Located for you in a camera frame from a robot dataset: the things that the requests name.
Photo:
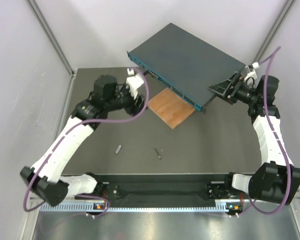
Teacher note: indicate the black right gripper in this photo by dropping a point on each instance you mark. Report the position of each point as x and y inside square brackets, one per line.
[237, 83]

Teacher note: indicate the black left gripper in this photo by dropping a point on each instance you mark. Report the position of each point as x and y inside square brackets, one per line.
[133, 109]

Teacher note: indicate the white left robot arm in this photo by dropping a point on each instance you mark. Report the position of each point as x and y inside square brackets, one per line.
[108, 102]

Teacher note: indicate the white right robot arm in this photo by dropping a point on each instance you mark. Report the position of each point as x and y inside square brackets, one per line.
[277, 180]

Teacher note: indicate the wooden board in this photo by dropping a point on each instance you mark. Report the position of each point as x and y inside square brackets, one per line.
[170, 108]

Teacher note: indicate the silver SFP module leftmost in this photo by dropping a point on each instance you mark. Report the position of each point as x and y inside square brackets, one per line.
[118, 149]

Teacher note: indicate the dark blue network switch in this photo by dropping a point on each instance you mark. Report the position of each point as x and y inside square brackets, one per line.
[185, 64]

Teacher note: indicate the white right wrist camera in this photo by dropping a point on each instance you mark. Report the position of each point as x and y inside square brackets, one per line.
[249, 71]

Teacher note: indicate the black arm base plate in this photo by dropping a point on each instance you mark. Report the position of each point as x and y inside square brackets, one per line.
[164, 190]

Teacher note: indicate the grey slotted cable duct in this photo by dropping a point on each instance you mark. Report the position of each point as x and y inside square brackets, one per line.
[99, 206]

